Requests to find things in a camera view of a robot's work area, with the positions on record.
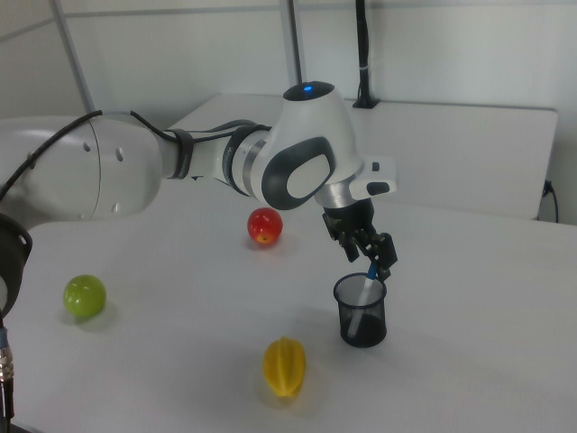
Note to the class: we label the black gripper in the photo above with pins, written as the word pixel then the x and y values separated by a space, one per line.
pixel 351 221

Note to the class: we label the white marker pen blue cap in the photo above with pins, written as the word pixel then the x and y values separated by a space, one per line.
pixel 363 297

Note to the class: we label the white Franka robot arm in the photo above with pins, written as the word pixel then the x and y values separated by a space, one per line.
pixel 306 149

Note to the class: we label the black mesh pen cup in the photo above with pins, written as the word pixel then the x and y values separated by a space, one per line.
pixel 367 327

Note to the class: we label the red apple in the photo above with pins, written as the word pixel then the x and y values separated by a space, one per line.
pixel 265 227

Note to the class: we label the yellow starfruit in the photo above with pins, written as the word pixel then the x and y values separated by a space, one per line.
pixel 285 366

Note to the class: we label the green apple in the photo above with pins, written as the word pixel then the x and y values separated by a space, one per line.
pixel 85 296

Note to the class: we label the black round fixture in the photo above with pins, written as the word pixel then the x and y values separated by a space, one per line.
pixel 15 252

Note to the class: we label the black camera pole with base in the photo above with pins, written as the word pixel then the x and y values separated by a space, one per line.
pixel 363 54

